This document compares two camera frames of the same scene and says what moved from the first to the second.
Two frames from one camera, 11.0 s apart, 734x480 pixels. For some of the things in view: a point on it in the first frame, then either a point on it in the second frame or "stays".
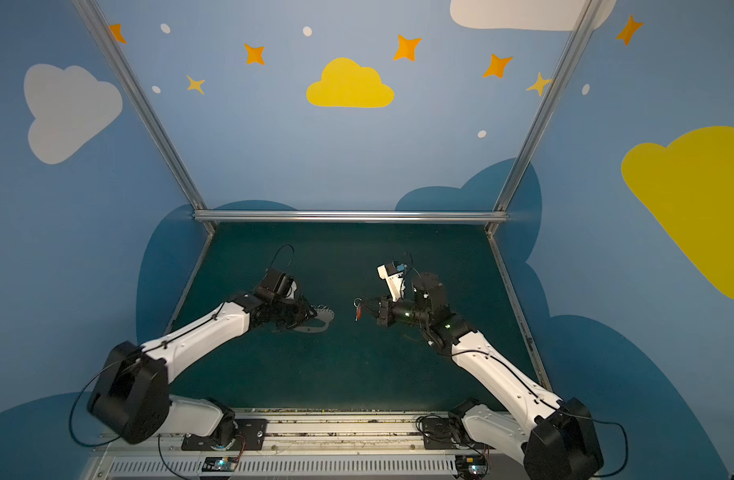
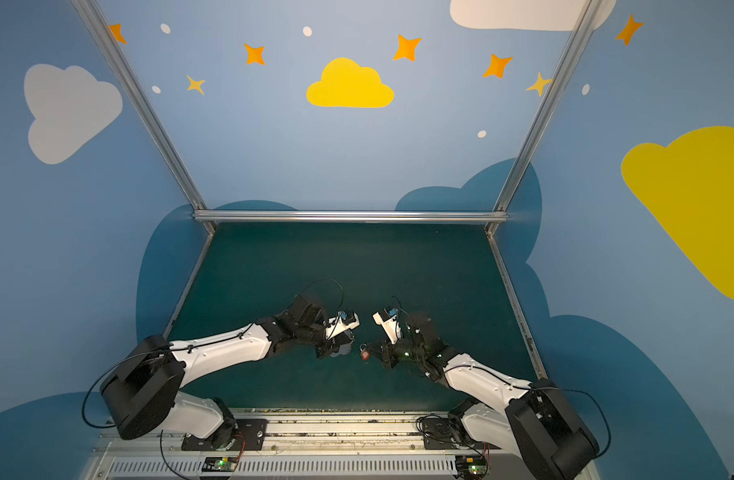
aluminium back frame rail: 349,215 stays
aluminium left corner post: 90,11 stays
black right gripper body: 384,310 → 391,351
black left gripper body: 300,309 → 333,344
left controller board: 220,464 stays
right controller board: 471,467 stays
